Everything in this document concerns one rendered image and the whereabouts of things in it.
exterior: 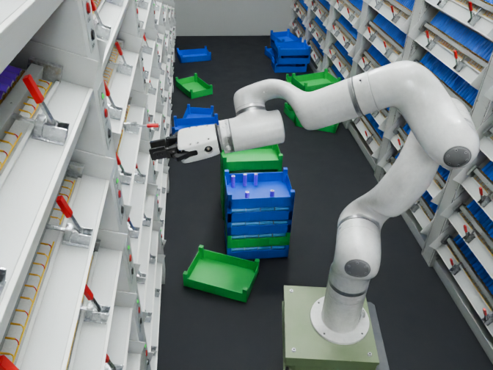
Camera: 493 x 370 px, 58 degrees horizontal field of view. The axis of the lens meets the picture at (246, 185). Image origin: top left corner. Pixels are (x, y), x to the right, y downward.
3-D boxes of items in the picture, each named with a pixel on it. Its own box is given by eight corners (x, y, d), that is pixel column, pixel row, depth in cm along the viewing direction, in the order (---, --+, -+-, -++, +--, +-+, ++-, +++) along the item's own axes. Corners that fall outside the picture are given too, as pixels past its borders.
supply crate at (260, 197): (285, 180, 220) (287, 167, 215) (293, 206, 203) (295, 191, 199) (224, 183, 216) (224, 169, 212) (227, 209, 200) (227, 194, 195)
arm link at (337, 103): (341, 42, 99) (224, 89, 112) (358, 110, 97) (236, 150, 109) (351, 56, 107) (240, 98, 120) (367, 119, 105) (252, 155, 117)
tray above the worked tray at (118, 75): (136, 66, 145) (146, 25, 138) (111, 171, 96) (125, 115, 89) (70, 46, 139) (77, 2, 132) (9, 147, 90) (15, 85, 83)
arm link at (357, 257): (368, 270, 140) (384, 211, 126) (368, 318, 125) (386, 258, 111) (329, 263, 142) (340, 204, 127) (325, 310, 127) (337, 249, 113)
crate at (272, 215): (284, 194, 224) (285, 180, 220) (292, 219, 208) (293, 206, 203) (224, 196, 221) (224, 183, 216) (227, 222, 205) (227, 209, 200)
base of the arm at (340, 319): (361, 296, 155) (371, 258, 144) (375, 345, 140) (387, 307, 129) (307, 296, 154) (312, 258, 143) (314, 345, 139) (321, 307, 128)
